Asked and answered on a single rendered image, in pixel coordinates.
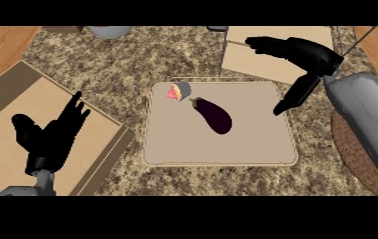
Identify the open wooden drawer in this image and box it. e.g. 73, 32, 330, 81
0, 59, 137, 197

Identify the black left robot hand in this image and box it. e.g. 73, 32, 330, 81
11, 90, 94, 177

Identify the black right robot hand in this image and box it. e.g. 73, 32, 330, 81
244, 35, 346, 117

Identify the pale wooden tiered shelf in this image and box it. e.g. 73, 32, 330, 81
221, 26, 337, 86

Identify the dark purple eggplant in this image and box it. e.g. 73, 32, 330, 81
190, 96, 235, 135

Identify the pale grey round container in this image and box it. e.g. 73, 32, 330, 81
88, 26, 135, 40

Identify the brown wicker basket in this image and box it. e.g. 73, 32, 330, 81
330, 112, 378, 196

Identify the beige square tray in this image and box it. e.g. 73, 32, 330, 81
142, 80, 300, 168

